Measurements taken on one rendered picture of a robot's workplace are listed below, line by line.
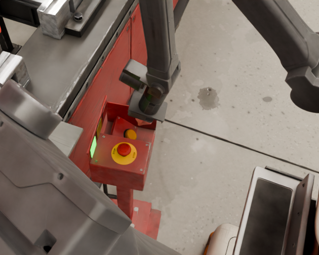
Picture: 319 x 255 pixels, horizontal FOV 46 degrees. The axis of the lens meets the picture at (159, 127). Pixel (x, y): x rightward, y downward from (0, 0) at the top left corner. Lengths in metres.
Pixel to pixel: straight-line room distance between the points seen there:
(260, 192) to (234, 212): 1.12
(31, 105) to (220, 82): 2.10
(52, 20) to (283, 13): 0.74
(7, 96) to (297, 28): 0.50
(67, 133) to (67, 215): 0.68
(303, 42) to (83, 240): 0.53
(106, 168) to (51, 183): 0.88
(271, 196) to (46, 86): 0.67
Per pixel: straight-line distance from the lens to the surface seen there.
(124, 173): 1.06
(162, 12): 0.70
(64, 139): 0.84
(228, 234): 1.55
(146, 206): 1.71
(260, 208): 0.76
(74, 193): 0.17
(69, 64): 1.15
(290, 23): 0.63
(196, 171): 1.94
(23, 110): 0.22
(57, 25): 1.18
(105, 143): 1.08
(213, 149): 2.02
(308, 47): 0.65
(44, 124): 0.23
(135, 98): 1.02
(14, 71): 1.04
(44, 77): 1.13
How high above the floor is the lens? 1.72
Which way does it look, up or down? 57 degrees down
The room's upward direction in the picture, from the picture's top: 8 degrees clockwise
